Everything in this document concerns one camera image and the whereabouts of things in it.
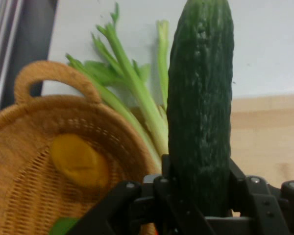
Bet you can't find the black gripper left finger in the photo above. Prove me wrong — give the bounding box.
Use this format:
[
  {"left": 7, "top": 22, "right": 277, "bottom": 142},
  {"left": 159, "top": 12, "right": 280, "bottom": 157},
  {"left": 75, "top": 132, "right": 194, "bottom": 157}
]
[{"left": 71, "top": 154, "right": 216, "bottom": 235}]

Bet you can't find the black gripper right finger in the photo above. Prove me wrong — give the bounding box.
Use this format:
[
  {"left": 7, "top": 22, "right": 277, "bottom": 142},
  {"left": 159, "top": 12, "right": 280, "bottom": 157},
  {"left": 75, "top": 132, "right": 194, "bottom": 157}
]
[{"left": 226, "top": 158, "right": 294, "bottom": 235}]

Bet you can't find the dark green cucumber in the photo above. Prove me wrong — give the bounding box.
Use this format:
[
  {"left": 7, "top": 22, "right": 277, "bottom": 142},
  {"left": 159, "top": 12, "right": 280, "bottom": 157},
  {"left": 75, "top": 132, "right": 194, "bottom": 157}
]
[{"left": 166, "top": 0, "right": 235, "bottom": 217}]

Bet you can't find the bamboo cutting board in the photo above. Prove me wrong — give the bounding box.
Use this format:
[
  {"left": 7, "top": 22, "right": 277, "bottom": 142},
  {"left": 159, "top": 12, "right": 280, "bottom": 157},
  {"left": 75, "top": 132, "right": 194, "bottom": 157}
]
[{"left": 229, "top": 93, "right": 294, "bottom": 194}]

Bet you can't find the yellow bell pepper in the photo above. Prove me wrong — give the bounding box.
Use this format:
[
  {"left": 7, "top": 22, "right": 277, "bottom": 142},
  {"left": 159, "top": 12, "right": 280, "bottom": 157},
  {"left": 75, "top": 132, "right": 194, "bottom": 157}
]
[{"left": 50, "top": 133, "right": 110, "bottom": 188}]

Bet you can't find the green bell pepper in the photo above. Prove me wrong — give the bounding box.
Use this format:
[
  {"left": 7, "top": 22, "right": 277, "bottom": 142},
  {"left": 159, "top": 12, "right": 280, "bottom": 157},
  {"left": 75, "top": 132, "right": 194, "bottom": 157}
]
[{"left": 48, "top": 217, "right": 80, "bottom": 235}]

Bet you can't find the light green celery bunch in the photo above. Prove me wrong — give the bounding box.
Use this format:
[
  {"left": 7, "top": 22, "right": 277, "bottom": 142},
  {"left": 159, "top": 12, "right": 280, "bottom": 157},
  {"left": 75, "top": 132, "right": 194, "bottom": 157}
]
[{"left": 65, "top": 2, "right": 171, "bottom": 172}]

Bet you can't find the woven wicker basket with handles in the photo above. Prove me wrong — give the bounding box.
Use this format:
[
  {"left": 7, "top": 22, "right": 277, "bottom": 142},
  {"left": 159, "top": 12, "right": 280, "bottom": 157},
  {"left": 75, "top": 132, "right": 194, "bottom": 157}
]
[{"left": 0, "top": 60, "right": 162, "bottom": 235}]

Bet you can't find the long aluminium frame rail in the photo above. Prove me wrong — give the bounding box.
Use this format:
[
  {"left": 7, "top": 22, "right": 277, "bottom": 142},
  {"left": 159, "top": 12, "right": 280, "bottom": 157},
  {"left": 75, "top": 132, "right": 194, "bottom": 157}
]
[{"left": 0, "top": 0, "right": 24, "bottom": 117}]

